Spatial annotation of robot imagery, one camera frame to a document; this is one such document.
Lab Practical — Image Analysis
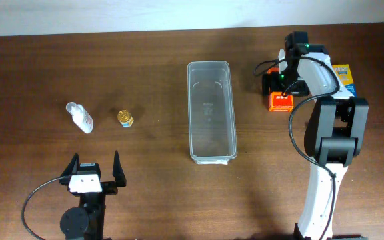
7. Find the yellow blue medicine box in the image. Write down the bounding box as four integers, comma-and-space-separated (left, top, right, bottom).
333, 64, 357, 97

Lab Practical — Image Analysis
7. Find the small gold-lid balm jar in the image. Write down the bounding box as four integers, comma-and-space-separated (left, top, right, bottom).
117, 110, 134, 127

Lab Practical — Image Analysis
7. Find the white spray bottle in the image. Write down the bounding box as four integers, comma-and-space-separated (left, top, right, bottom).
66, 102, 93, 134

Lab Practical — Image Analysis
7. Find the clear plastic container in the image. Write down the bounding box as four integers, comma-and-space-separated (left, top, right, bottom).
187, 61, 237, 165

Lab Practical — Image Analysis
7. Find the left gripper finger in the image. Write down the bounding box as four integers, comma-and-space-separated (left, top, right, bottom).
61, 153, 79, 177
113, 151, 127, 187

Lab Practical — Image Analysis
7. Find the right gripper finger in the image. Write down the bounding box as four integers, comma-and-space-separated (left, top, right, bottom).
287, 80, 309, 97
262, 71, 279, 96

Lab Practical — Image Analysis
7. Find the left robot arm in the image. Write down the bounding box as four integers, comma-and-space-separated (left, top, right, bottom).
59, 151, 127, 239

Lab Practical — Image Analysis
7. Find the orange medicine box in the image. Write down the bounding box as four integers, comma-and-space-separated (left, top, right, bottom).
266, 67, 294, 112

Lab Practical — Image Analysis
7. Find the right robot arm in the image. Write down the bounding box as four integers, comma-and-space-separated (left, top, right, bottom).
260, 31, 369, 239

